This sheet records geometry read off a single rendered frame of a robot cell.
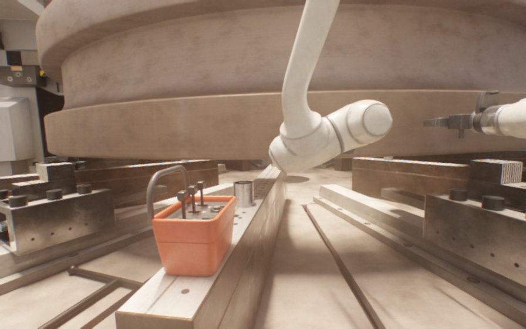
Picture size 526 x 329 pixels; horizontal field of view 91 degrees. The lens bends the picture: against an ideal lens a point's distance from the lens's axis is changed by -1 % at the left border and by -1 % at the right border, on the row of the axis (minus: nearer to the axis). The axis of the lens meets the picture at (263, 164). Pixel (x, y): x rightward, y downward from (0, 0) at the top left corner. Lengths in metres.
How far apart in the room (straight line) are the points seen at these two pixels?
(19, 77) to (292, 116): 4.35
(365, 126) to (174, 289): 0.51
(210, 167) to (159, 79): 1.66
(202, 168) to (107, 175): 0.90
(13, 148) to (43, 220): 3.00
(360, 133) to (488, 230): 0.76
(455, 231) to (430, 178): 1.23
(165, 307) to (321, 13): 0.58
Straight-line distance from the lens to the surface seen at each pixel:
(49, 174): 1.70
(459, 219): 1.32
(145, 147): 1.33
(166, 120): 1.25
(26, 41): 3.86
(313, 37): 0.55
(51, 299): 1.49
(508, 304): 1.33
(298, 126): 0.59
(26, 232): 1.59
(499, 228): 1.24
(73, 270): 1.63
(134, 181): 2.75
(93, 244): 1.81
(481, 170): 1.39
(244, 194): 1.02
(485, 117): 1.02
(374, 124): 0.61
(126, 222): 1.89
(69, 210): 1.63
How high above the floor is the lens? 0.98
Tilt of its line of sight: 7 degrees down
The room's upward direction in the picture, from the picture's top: 1 degrees counter-clockwise
